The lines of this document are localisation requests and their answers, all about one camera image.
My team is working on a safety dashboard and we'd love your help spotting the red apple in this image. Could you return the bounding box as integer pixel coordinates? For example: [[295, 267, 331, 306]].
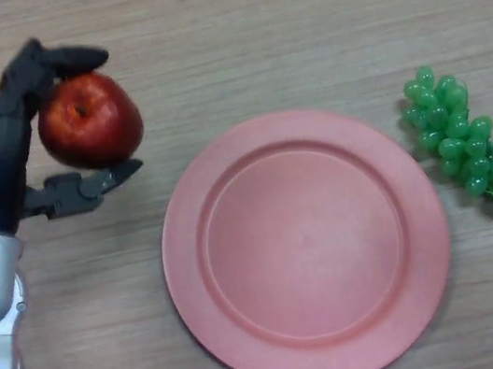
[[30, 65, 149, 178]]

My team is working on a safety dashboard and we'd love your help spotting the pink round plate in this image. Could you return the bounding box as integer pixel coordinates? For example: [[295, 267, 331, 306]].
[[141, 86, 472, 369]]

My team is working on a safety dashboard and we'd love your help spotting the green grape bunch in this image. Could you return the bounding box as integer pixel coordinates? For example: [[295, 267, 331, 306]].
[[392, 53, 493, 226]]

